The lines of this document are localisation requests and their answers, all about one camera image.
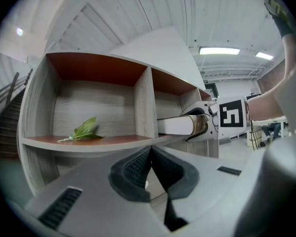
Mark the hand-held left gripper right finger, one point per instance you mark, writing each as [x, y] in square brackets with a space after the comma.
[207, 189]

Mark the white background table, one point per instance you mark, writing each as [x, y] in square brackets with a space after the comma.
[269, 120]

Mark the dark staircase with railing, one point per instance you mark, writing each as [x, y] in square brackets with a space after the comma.
[7, 117]

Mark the green artificial leaf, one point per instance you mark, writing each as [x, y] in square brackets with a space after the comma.
[85, 131]

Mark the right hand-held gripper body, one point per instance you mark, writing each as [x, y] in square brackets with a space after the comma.
[233, 117]

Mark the long ceiling light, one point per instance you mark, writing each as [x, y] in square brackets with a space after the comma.
[219, 51]

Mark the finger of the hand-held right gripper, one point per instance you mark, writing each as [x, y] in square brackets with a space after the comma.
[197, 108]
[204, 136]

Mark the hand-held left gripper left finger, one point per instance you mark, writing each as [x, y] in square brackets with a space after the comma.
[101, 201]

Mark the small rectangular ceiling light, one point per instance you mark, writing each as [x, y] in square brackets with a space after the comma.
[264, 55]

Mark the round ceiling light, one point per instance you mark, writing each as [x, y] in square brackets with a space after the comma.
[19, 31]

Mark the dark background door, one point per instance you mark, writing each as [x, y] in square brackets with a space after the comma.
[212, 90]

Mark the grey wooden desk with hutch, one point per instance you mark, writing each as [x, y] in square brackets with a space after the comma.
[93, 102]

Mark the person's right forearm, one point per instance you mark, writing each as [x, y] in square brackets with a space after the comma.
[266, 107]

